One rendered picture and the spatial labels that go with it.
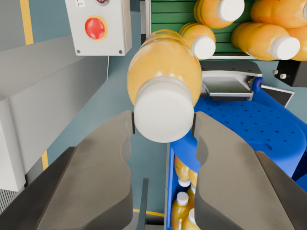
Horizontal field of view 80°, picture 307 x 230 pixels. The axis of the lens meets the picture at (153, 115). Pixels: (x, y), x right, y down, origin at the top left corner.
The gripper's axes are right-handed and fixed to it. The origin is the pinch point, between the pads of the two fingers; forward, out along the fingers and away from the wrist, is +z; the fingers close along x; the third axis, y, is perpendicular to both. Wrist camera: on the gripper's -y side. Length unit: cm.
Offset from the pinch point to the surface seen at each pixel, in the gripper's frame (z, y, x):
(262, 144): 18.5, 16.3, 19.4
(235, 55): 38.7, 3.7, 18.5
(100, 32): 25.5, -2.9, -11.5
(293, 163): 14.8, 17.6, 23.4
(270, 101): 93, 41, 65
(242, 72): 41.9, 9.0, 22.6
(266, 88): 121, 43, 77
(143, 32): 46.9, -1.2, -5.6
